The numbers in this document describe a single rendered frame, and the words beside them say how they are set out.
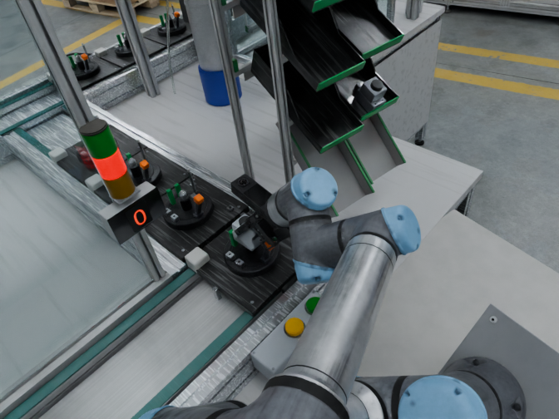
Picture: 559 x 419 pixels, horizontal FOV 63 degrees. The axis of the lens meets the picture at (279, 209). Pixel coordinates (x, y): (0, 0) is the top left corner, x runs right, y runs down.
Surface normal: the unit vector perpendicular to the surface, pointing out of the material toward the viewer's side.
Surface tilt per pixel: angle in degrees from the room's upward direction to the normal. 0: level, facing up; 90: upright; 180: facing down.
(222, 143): 0
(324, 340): 10
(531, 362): 45
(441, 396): 40
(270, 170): 0
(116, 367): 0
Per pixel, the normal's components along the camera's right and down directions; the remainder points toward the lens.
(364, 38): 0.16, -0.43
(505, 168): -0.11, -0.71
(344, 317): 0.15, -0.76
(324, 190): 0.40, -0.26
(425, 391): -0.54, -0.20
